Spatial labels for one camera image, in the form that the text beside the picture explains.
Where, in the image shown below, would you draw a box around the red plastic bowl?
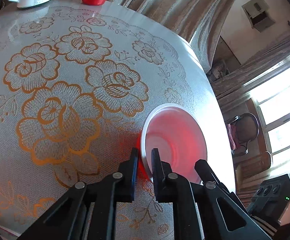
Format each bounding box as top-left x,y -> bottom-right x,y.
136,103 -> 207,184

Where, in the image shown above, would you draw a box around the large purple floral plate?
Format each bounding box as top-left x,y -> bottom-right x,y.
0,225 -> 21,239

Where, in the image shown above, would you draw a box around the dark round-back chair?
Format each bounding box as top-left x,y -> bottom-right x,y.
225,113 -> 259,157

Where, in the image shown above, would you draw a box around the grey window curtain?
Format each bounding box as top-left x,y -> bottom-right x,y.
212,32 -> 290,113

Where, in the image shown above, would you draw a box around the lace tablecloth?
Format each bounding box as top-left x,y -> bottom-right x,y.
0,4 -> 196,240

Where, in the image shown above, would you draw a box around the wall electrical box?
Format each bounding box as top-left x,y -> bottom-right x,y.
242,0 -> 276,33

